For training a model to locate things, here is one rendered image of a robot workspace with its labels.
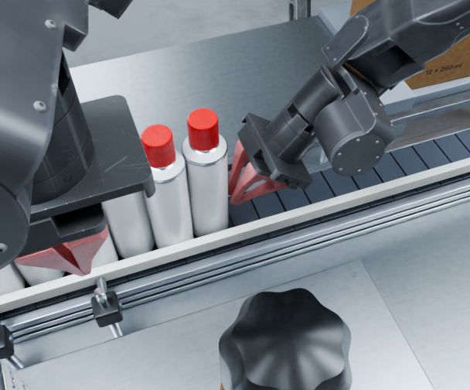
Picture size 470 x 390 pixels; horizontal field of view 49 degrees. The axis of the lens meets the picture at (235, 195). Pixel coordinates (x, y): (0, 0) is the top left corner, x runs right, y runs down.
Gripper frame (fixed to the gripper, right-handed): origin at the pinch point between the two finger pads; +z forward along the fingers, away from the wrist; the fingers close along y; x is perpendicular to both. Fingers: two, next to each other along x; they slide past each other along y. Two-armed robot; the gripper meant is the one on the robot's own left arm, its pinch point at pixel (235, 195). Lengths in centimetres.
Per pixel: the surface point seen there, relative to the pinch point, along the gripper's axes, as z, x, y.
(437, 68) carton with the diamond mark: -23.8, 36.3, -17.1
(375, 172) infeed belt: -9.9, 20.8, -0.9
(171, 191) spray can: -1.1, -12.0, 3.2
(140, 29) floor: 63, 71, -172
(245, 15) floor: 31, 110, -166
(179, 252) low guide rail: 7.5, -5.4, 4.5
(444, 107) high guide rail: -22.5, 23.4, -2.8
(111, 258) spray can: 12.7, -11.7, 2.3
